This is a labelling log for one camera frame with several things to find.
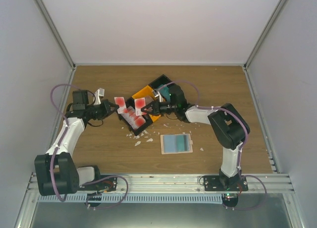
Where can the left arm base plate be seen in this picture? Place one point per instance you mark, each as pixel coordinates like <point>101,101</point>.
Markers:
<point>106,185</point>

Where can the grey slotted cable duct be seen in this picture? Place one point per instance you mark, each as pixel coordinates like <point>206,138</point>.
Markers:
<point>148,198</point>

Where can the aluminium rail frame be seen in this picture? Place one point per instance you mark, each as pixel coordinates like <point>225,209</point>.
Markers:
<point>270,201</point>

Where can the red white card stack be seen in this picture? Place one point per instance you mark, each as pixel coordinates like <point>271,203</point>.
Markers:
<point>134,121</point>

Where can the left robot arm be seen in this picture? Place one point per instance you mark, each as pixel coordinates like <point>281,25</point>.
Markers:
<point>56,171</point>

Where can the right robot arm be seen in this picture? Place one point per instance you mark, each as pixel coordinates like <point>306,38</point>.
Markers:
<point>229,127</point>

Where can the beige card holder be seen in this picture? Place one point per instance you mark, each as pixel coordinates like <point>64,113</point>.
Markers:
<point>168,144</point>

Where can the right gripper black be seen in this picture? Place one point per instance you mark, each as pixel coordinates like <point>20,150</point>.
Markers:
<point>155,108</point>

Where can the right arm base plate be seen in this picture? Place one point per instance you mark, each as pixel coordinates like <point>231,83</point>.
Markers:
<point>212,183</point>

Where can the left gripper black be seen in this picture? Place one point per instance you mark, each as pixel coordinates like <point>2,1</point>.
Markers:
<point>106,104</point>

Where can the orange bin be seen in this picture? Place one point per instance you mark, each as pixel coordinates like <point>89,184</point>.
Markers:
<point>146,93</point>

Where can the black bin right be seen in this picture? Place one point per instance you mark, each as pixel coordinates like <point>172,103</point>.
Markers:
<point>161,80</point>

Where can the red white april card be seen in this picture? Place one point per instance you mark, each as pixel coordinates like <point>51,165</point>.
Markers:
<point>120,101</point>

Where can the black bin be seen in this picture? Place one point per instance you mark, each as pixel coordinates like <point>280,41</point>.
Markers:
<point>161,80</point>
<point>139,130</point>

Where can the black bin left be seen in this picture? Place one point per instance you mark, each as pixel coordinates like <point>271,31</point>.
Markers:
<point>139,130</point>

